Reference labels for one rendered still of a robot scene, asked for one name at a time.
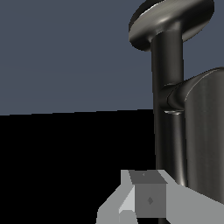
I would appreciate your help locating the dark metal wide faucet part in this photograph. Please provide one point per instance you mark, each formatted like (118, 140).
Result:
(204, 131)

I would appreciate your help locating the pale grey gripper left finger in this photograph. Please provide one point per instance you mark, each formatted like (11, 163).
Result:
(116, 201)

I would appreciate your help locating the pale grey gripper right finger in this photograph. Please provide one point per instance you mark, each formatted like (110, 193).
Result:
(192, 207)

